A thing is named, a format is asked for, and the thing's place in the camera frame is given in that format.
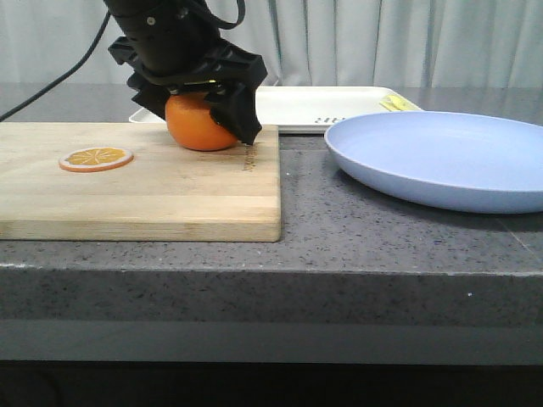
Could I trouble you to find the grey curtain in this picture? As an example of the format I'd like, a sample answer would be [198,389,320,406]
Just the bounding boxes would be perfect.
[1,1,542,88]

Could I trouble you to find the orange slice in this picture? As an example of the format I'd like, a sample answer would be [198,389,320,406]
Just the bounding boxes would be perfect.
[59,147,134,173]

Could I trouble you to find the wooden cutting board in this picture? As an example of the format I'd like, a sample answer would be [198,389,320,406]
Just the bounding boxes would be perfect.
[1,122,281,242]

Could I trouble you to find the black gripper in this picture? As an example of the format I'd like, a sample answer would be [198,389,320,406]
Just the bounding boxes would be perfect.
[105,1,267,145]

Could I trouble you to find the cream rectangular tray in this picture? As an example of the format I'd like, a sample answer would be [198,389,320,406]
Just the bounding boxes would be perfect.
[128,86,425,136]

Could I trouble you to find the orange fruit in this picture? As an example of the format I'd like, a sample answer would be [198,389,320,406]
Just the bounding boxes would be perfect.
[165,92,238,151]

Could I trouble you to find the light blue round plate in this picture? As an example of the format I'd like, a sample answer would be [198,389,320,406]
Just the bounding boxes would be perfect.
[324,111,542,214]

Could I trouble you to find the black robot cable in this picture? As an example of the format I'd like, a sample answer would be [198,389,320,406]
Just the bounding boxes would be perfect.
[0,10,112,122]

